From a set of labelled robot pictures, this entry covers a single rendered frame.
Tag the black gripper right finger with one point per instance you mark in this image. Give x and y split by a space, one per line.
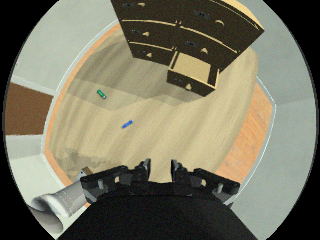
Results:
224 189

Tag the dark brown drawer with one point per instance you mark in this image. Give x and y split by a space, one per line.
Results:
208 15
191 42
159 33
154 9
154 53
192 74

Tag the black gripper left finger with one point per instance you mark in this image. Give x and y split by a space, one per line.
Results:
102 182

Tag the small tan chest of drawers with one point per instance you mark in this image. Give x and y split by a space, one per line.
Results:
231 3

